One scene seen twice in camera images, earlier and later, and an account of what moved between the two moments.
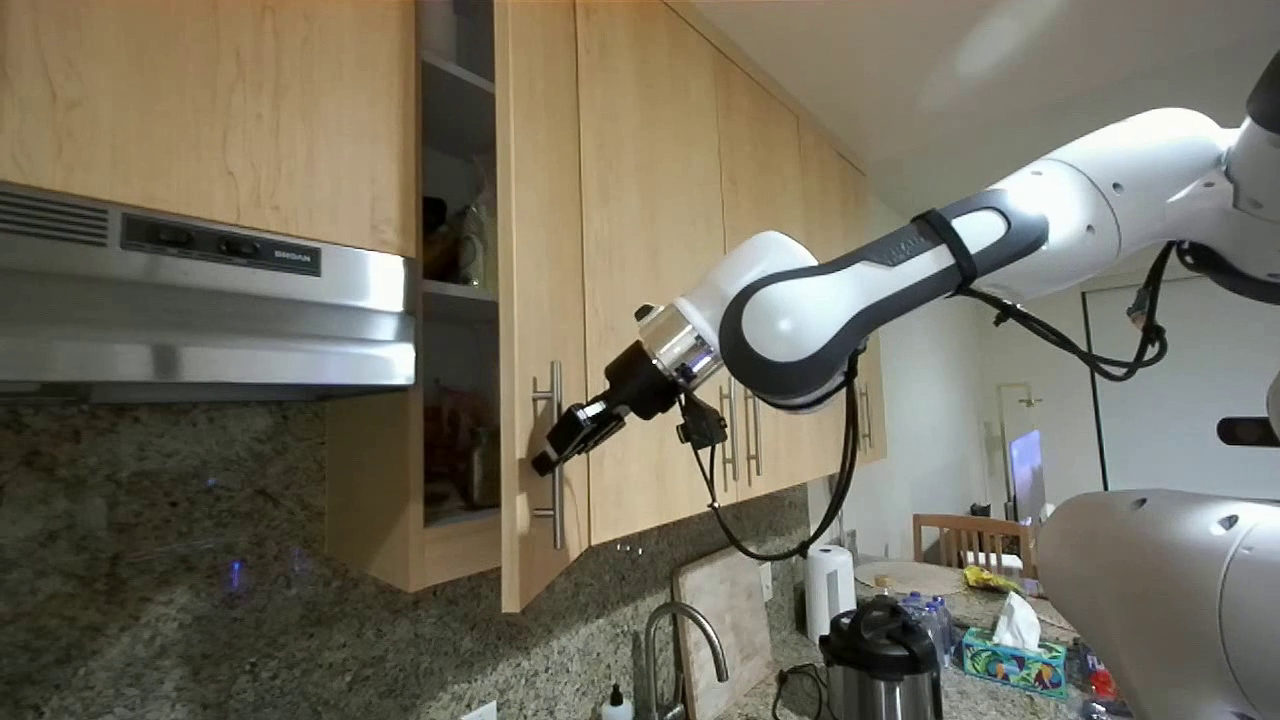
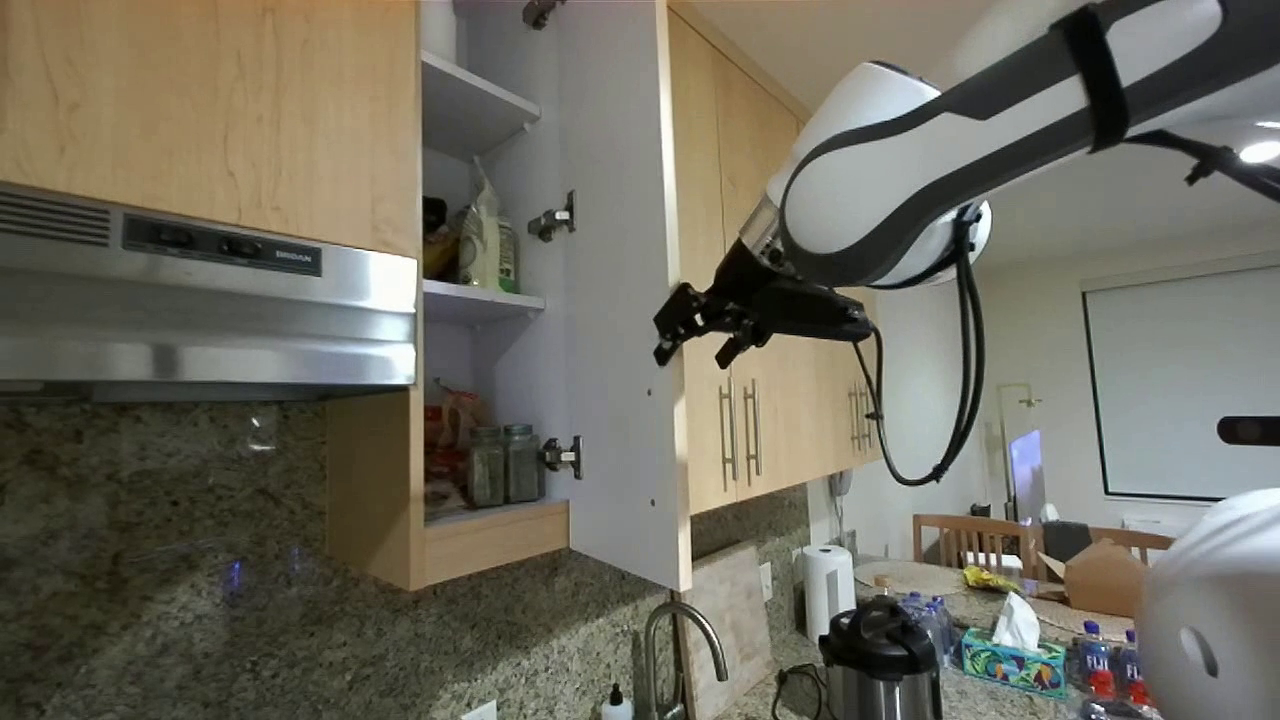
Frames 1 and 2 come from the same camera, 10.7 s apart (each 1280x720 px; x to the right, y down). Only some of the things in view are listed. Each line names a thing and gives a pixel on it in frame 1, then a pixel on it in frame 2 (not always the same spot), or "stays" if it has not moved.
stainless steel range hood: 113,302 stays
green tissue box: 1019,648 stays
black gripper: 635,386 → 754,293
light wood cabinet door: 542,280 → 630,444
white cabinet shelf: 463,290 stays
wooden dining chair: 971,543 stays
